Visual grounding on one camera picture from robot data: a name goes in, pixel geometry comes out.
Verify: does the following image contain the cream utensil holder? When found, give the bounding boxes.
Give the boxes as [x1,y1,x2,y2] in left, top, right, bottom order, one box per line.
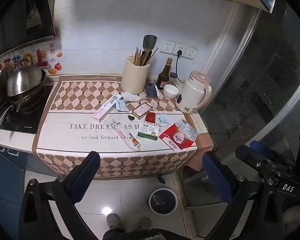
[121,58,150,95]

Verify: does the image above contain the white sachet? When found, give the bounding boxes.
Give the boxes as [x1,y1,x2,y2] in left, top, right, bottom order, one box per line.
[156,114,169,126]

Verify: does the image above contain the white and pink electric kettle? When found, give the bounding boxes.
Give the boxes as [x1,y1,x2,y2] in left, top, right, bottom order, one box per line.
[175,71,212,115]

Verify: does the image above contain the green medicine box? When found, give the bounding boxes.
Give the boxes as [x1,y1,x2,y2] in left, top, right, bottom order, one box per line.
[137,122,160,141]

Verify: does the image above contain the white round trash bin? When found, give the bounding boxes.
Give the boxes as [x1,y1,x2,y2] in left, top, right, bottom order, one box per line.
[148,188,178,215]

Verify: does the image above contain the blue base cabinet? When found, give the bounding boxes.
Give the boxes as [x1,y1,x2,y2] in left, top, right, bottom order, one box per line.
[0,142,38,240]

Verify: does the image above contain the bundle of wooden chopsticks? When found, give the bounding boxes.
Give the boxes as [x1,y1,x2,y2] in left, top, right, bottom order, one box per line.
[133,47,159,67]

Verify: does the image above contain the person's right shoe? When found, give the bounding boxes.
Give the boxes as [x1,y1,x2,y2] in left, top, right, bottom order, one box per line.
[137,217,152,229]

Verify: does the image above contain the pink and white toothpaste box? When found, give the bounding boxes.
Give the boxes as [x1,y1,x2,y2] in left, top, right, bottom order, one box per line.
[94,93,123,121]

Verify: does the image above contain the white wall socket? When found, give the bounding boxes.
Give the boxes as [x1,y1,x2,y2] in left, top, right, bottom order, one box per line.
[160,39,176,55]
[184,46,197,60]
[172,43,187,57]

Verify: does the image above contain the yellow small box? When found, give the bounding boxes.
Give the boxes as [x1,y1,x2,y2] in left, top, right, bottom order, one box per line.
[132,102,151,119]

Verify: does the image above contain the steel spatula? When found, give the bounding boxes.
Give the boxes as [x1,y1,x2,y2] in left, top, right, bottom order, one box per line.
[142,34,157,64]

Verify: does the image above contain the blue and white sachets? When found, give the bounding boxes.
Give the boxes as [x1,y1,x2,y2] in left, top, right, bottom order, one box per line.
[115,99,130,112]

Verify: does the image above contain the clear plastic wrapper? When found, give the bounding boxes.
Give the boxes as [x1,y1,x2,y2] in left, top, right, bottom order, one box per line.
[111,120,142,152]

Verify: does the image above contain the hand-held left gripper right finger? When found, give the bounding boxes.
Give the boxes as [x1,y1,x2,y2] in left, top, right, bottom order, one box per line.
[202,151,285,240]

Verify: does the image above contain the dark sauce bottle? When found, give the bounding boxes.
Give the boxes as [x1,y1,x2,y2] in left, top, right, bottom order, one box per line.
[156,58,174,90]

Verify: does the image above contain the person's right forearm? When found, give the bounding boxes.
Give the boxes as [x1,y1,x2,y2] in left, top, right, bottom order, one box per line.
[282,204,300,240]

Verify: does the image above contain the person's left leg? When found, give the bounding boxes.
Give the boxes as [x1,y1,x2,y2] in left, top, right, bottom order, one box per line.
[102,228,140,240]

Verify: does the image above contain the dark blue phone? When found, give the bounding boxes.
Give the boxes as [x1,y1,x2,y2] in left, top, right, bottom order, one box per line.
[145,81,158,98]

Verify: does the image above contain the person's leg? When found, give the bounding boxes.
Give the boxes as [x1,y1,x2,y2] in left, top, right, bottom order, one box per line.
[140,231,170,240]
[102,228,140,240]

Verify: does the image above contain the red and white packet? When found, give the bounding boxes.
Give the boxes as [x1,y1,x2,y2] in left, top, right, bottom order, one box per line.
[159,123,196,151]

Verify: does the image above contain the person's shoe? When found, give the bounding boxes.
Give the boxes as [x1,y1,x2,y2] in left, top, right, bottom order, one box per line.
[137,217,152,229]
[106,213,124,230]

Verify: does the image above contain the steel wok lid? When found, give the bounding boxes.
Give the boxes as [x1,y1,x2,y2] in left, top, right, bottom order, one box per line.
[7,64,46,97]

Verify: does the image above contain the white tissue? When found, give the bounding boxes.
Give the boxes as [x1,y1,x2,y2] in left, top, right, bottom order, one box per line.
[120,91,147,103]

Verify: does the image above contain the black induction cooktop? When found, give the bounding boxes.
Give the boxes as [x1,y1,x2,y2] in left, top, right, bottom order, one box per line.
[0,84,56,134]

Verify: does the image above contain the white and blue packet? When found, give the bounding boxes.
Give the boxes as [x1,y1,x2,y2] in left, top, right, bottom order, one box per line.
[181,117,199,140]

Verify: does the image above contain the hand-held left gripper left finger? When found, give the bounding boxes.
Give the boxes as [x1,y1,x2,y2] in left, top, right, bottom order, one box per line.
[19,151,123,240]

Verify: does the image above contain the black plug and cable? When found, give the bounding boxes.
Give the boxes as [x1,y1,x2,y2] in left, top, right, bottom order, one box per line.
[175,50,186,83]

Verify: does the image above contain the person's right leg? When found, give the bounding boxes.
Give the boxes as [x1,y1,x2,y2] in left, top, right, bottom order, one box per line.
[140,231,170,240]

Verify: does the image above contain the checked printed table mat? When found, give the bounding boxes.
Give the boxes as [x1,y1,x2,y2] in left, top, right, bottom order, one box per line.
[32,74,214,180]

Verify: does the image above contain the colourful wall stickers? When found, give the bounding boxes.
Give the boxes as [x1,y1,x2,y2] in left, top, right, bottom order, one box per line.
[0,42,63,75]

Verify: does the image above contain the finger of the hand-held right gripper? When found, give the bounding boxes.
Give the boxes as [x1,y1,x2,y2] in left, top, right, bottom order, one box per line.
[234,144,294,178]
[249,140,275,159]

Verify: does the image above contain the glass sliding door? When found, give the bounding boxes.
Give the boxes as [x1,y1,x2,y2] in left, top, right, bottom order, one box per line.
[202,0,300,155]

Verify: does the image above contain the black range hood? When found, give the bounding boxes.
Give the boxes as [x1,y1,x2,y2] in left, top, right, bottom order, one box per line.
[0,0,56,60]

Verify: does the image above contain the white bowl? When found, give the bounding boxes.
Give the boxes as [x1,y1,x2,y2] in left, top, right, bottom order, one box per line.
[163,84,180,100]

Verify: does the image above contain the person's left shoe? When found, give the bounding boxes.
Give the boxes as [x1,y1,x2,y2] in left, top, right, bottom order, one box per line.
[106,213,124,230]

